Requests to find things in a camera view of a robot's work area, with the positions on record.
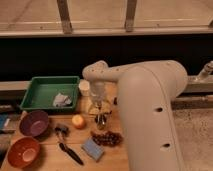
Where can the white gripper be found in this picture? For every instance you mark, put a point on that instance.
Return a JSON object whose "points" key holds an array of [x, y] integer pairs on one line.
{"points": [[98, 94]]}

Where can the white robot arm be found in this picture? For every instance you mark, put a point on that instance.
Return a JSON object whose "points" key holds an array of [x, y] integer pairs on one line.
{"points": [[144, 94]]}

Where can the small metal cup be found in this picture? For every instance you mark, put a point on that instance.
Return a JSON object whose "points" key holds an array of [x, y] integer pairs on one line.
{"points": [[101, 121]]}

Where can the white paper cup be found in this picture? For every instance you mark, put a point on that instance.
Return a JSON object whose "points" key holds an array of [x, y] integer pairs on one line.
{"points": [[84, 87]]}

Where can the tan wooden utensils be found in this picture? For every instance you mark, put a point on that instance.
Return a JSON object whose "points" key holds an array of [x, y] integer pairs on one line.
{"points": [[106, 110]]}

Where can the black rectangular block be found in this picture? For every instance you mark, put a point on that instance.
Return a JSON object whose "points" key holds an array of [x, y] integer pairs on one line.
{"points": [[115, 101]]}

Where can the yellow apple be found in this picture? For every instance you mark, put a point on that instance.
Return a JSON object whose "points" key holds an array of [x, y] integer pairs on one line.
{"points": [[78, 121]]}

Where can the bunch of dark grapes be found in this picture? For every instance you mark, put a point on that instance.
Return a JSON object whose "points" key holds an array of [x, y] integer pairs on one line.
{"points": [[108, 138]]}

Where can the crumpled grey cloth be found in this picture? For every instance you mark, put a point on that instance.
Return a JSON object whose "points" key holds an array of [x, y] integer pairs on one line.
{"points": [[61, 100]]}

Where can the blue sponge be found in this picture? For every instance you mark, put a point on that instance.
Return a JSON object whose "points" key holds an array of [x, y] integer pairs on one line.
{"points": [[92, 149]]}

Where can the small black brush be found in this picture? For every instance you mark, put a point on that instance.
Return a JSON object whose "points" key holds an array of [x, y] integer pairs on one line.
{"points": [[61, 131]]}

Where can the green plastic tray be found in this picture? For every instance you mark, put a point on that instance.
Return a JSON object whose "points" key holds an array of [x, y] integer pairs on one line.
{"points": [[42, 91]]}

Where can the purple bowl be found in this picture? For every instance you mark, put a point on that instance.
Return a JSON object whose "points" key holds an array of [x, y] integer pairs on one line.
{"points": [[34, 123]]}

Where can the orange bowl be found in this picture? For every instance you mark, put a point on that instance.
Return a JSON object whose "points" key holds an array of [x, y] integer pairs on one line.
{"points": [[23, 152]]}

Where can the black handled knife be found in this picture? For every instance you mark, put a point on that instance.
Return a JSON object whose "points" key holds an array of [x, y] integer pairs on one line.
{"points": [[71, 153]]}

